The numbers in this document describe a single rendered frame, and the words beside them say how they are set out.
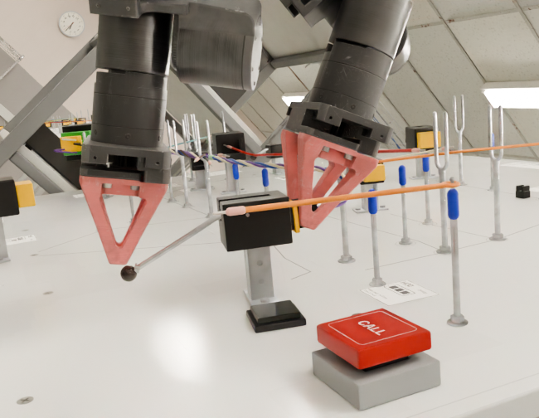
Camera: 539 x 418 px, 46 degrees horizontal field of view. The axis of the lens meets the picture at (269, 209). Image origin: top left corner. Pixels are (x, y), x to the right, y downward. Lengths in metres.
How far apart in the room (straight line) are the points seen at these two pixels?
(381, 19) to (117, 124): 0.22
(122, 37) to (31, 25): 7.58
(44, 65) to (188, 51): 7.58
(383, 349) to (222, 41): 0.25
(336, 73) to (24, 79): 7.56
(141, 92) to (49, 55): 7.57
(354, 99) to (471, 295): 0.18
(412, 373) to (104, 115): 0.29
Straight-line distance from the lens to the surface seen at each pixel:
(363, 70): 0.53
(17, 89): 8.02
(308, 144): 0.51
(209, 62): 0.49
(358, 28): 0.54
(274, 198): 0.53
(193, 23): 0.49
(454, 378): 0.41
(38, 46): 8.07
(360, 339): 0.38
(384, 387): 0.38
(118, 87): 0.50
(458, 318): 0.49
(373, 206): 0.56
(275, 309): 0.50
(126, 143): 0.50
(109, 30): 0.51
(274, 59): 2.21
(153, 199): 0.51
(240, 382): 0.42
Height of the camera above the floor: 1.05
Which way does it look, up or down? 10 degrees up
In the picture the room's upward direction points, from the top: 41 degrees clockwise
